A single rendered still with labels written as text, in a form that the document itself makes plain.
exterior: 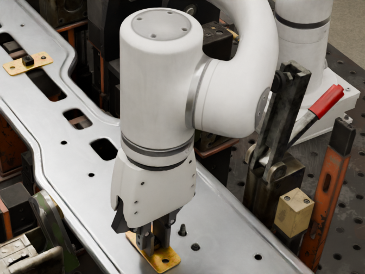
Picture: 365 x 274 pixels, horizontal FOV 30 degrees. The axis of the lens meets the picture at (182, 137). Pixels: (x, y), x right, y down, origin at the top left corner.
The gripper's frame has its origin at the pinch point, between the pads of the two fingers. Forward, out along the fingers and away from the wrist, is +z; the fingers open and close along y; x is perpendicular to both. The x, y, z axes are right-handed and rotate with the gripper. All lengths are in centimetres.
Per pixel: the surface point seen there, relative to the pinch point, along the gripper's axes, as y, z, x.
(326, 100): -28.4, -10.7, 0.3
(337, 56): -93, 33, -48
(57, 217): 11.3, -6.5, -3.9
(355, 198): -58, 33, -9
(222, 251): -7.5, 2.9, 5.5
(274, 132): -19.6, -8.4, -0.2
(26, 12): -12, 3, -63
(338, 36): -195, 103, -127
